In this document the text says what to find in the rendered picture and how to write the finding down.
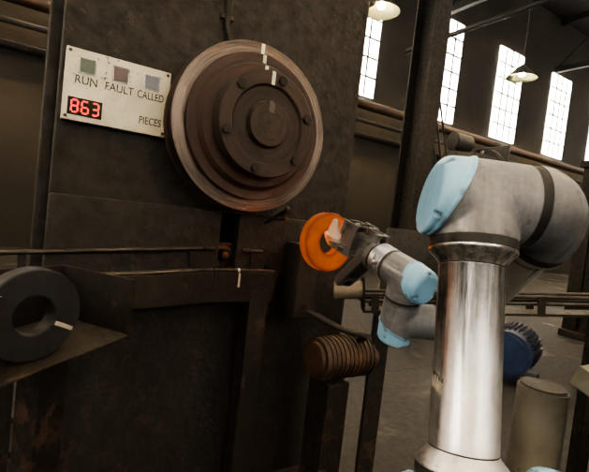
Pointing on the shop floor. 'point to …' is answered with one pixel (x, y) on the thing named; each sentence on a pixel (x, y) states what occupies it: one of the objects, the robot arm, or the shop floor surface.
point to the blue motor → (520, 351)
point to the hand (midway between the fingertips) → (328, 234)
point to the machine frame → (186, 236)
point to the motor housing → (331, 396)
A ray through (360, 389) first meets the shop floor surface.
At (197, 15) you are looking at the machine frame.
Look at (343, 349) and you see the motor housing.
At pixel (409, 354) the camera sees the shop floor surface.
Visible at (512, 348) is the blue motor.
